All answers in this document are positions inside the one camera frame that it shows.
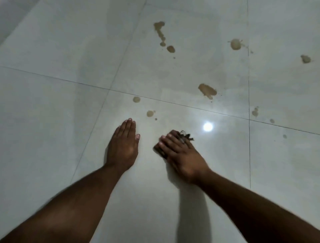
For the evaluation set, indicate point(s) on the person's left thumb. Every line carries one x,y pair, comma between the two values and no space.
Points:
136,143

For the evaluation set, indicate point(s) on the person's right hand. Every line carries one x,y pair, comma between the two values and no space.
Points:
186,160

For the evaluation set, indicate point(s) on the brown spill stains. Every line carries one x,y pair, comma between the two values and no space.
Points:
207,90

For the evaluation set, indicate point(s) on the person's right little finger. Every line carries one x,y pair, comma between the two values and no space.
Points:
178,134

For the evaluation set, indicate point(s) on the dark cleaning rag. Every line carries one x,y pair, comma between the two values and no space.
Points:
187,137

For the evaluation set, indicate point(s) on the person's left middle finger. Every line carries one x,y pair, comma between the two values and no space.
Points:
128,127

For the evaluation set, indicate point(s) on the person's left little finger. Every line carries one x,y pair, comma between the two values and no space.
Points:
117,133

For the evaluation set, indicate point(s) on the person's left forearm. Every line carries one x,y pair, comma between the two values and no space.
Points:
70,207

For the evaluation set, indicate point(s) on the person's right middle finger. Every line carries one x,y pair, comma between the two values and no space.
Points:
171,143

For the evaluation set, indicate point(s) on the person's right forearm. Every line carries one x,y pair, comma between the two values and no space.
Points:
252,215

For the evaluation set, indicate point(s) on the person's left hand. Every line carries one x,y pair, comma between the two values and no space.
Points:
122,151

